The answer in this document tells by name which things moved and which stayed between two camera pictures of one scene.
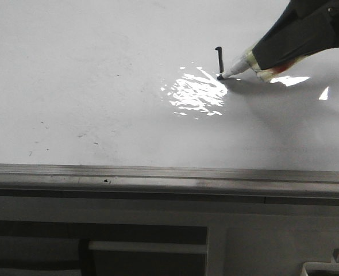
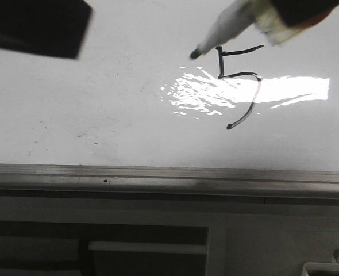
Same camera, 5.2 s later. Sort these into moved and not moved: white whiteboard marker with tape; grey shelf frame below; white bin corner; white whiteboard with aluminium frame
Moved: white whiteboard marker with tape
Not moved: white whiteboard with aluminium frame; white bin corner; grey shelf frame below
